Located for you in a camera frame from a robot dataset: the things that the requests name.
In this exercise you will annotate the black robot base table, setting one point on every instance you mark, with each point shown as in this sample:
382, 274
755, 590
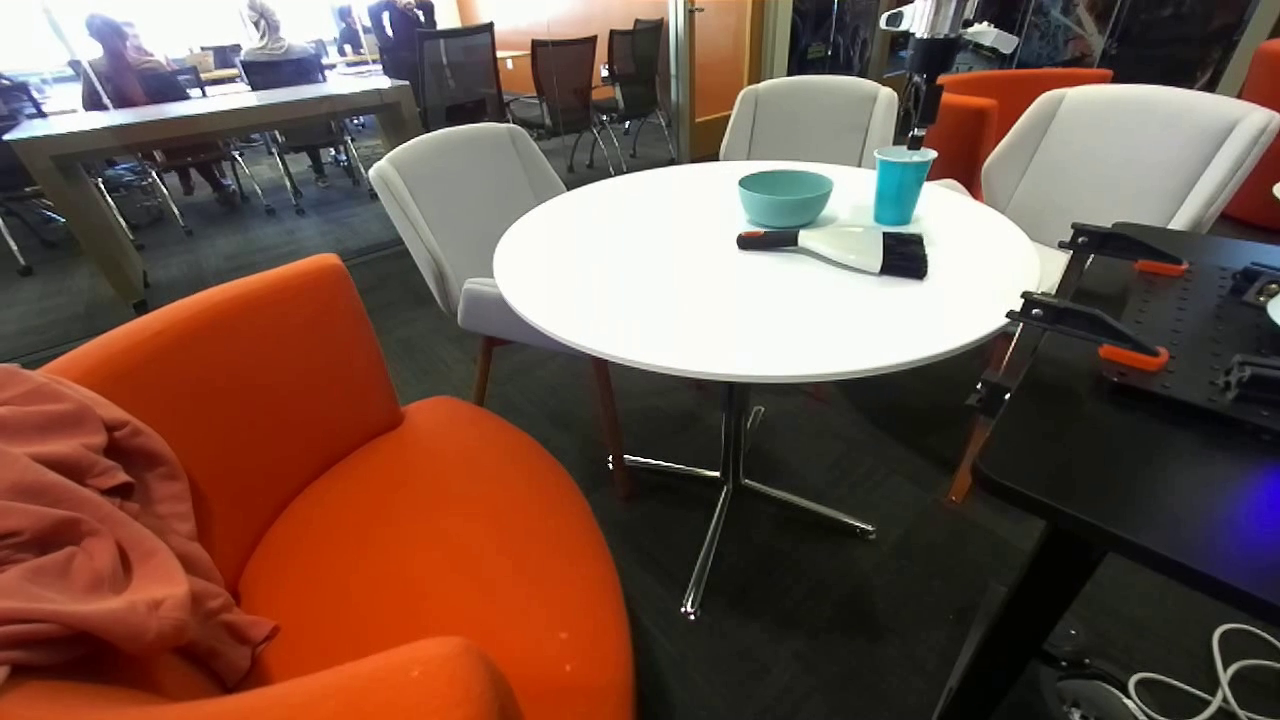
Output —
1118, 471

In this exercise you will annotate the grey chair at right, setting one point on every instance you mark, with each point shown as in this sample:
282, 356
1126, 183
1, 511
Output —
813, 119

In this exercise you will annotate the white brush black bristles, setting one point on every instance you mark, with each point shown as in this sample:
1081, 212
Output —
844, 244

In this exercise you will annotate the salmon cloth on armchair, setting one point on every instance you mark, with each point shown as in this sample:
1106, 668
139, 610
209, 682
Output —
99, 543

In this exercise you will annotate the orange black clamp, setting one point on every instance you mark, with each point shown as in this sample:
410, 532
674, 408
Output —
1121, 244
1037, 316

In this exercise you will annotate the teal bowl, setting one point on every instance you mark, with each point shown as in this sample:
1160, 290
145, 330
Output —
782, 199

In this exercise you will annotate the white chair at left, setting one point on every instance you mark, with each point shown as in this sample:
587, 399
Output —
1121, 152

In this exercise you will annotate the round white table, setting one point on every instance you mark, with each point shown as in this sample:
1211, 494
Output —
644, 274

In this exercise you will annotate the seated person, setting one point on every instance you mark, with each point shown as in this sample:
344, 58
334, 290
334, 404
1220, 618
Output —
126, 72

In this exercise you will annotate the orange armchair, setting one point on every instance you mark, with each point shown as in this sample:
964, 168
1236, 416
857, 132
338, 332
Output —
980, 106
421, 563

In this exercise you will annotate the grey chair behind table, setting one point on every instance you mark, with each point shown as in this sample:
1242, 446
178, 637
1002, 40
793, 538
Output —
451, 199

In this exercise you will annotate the blue plastic cup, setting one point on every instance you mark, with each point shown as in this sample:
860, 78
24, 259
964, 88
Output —
898, 183

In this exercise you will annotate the long wooden table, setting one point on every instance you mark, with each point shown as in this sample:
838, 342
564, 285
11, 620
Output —
61, 150

